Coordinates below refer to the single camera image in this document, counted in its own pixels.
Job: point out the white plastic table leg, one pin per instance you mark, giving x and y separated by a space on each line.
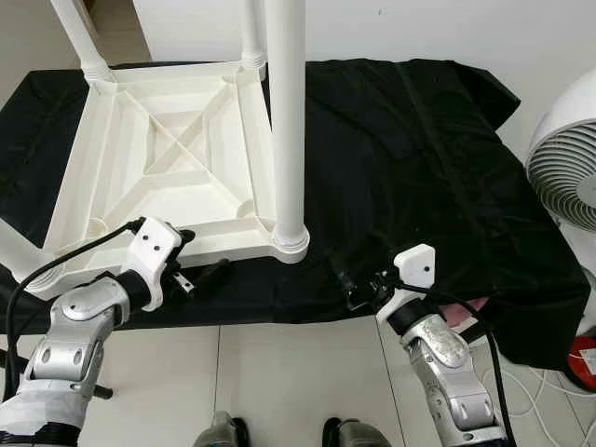
251 28
76 33
287 121
14 251

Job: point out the black fabric table cover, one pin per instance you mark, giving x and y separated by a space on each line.
419 186

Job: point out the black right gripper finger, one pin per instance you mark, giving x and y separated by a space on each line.
343 275

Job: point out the pink soft item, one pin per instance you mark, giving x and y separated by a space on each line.
461 312

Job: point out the grey robot right foot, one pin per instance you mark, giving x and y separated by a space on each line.
354 435

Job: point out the grey robot foot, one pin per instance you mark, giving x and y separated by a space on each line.
219 431
354 435

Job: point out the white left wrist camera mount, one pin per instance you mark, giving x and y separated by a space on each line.
154 247

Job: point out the black metal frame rod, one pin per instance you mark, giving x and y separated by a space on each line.
98 391

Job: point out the grey robot left foot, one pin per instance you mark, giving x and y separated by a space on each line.
219 431

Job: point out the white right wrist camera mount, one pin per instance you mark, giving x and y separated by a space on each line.
414 265

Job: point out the white plastic table top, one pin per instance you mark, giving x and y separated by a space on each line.
168 168

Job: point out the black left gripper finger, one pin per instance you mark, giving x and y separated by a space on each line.
183 237
212 272

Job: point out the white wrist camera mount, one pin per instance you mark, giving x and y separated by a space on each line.
154 247
414 265

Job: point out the white round standing fan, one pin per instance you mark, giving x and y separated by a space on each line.
563 172

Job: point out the grey metal table leg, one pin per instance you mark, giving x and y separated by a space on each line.
477 333

